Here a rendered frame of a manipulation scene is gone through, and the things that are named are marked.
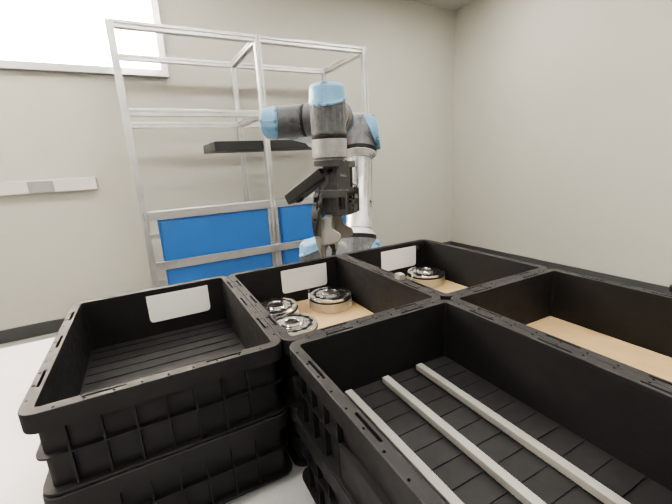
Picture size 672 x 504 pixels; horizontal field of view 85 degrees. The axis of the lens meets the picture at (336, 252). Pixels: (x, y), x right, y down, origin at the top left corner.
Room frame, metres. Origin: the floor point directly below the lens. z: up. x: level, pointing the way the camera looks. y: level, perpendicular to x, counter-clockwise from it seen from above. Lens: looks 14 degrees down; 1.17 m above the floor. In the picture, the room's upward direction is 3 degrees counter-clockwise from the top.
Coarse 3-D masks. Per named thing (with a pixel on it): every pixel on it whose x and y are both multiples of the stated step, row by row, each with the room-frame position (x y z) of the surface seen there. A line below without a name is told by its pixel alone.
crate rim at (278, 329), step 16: (336, 256) 0.94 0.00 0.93; (240, 272) 0.83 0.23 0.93; (256, 272) 0.84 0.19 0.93; (240, 288) 0.71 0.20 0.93; (416, 288) 0.66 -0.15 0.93; (256, 304) 0.62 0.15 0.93; (416, 304) 0.58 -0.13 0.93; (272, 320) 0.55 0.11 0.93; (352, 320) 0.53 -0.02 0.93; (288, 336) 0.49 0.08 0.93; (304, 336) 0.48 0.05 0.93; (288, 352) 0.47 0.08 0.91
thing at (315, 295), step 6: (318, 288) 0.88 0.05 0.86; (324, 288) 0.88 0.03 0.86; (336, 288) 0.88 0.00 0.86; (342, 288) 0.87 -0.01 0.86; (312, 294) 0.84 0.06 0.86; (318, 294) 0.84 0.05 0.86; (342, 294) 0.83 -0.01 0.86; (348, 294) 0.83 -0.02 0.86; (318, 300) 0.80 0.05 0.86; (324, 300) 0.80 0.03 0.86; (330, 300) 0.79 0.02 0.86; (336, 300) 0.79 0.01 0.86; (342, 300) 0.80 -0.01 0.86
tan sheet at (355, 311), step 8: (304, 304) 0.86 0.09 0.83; (352, 304) 0.84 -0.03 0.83; (304, 312) 0.81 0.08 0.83; (312, 312) 0.80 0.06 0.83; (344, 312) 0.79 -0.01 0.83; (352, 312) 0.79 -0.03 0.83; (360, 312) 0.79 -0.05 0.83; (368, 312) 0.79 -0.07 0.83; (320, 320) 0.76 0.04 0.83; (328, 320) 0.75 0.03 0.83; (336, 320) 0.75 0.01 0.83; (344, 320) 0.75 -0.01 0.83
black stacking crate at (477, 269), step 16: (352, 256) 0.96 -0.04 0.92; (368, 256) 0.98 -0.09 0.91; (416, 256) 1.06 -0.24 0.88; (432, 256) 1.04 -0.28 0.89; (448, 256) 0.98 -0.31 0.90; (464, 256) 0.93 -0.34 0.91; (480, 256) 0.89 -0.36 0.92; (448, 272) 0.98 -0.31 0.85; (464, 272) 0.93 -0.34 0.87; (480, 272) 0.88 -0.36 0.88; (496, 272) 0.84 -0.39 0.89; (512, 272) 0.80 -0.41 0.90
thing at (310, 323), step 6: (276, 318) 0.71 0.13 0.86; (282, 318) 0.71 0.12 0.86; (306, 318) 0.70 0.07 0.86; (312, 318) 0.70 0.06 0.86; (306, 324) 0.67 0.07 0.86; (312, 324) 0.67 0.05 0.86; (288, 330) 0.65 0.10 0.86; (294, 330) 0.65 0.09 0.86; (300, 330) 0.65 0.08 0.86; (306, 330) 0.64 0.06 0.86; (312, 330) 0.65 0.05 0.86
